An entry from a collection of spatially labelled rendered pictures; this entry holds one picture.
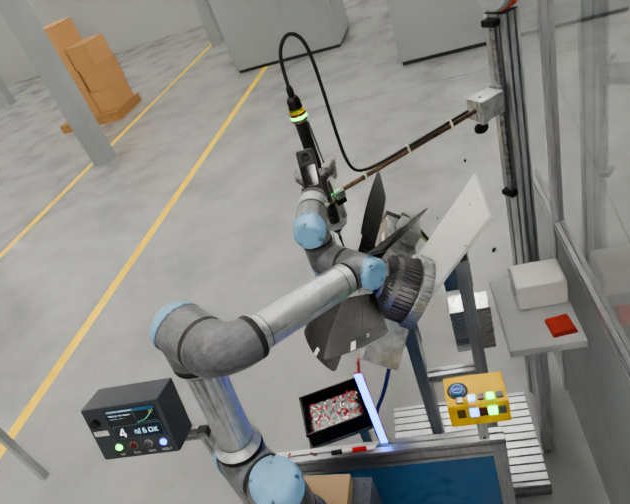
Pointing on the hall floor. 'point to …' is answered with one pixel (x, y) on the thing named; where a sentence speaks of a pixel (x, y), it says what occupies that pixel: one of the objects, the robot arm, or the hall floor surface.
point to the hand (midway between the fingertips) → (316, 158)
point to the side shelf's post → (543, 401)
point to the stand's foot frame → (528, 480)
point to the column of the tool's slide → (521, 232)
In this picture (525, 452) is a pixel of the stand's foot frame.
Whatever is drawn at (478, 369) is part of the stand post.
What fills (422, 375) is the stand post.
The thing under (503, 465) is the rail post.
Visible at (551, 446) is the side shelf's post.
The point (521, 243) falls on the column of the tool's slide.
